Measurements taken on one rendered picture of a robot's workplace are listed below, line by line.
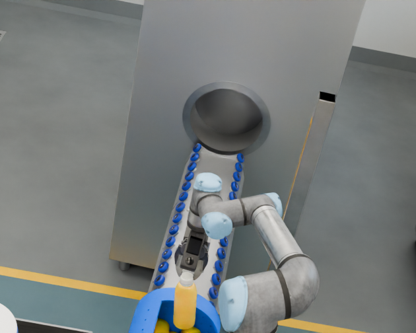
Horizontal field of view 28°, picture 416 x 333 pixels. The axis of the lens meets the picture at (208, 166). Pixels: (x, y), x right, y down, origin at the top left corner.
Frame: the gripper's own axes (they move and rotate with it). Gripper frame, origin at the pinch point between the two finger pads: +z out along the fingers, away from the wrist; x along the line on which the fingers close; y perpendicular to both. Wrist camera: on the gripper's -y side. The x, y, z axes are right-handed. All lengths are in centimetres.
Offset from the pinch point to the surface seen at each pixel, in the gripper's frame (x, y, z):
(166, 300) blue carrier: 4.8, 4.7, 16.1
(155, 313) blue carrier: 7.0, -0.9, 17.1
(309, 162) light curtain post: -33, 67, -6
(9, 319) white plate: 53, 0, 35
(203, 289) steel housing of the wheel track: -7, 45, 46
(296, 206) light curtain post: -33, 67, 15
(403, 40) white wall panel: -125, 451, 107
